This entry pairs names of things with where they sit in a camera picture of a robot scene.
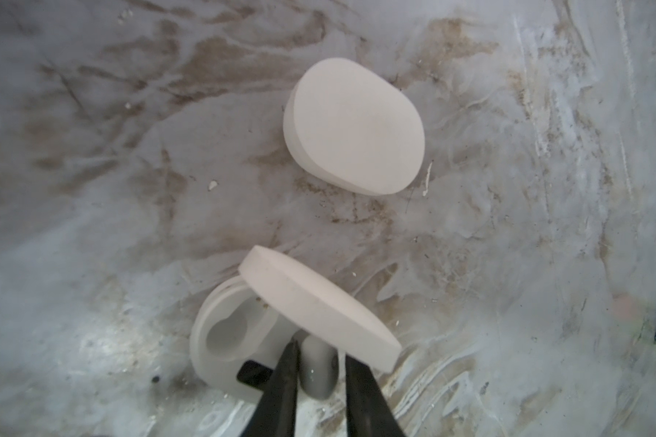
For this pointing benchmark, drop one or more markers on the white earbud charging case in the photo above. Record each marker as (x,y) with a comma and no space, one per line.
(352,129)

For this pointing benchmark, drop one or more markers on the white earbud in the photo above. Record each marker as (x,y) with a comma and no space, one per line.
(318,368)

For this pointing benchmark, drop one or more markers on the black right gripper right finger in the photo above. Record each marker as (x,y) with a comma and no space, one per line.
(367,412)

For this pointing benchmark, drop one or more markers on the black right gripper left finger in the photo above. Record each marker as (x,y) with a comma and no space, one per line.
(275,413)

